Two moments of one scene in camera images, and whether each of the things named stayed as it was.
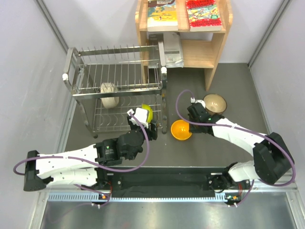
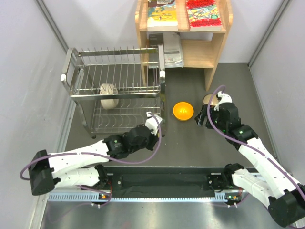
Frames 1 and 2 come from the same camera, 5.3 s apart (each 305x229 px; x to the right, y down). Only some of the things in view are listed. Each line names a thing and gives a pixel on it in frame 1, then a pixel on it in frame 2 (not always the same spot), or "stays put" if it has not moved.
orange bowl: x=180 y=130 → x=183 y=111
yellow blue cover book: x=162 y=15 stays put
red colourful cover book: x=203 y=15 stays put
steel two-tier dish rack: x=107 y=82 stays put
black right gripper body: x=195 y=128 → x=216 y=115
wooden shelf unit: x=199 y=54 stays put
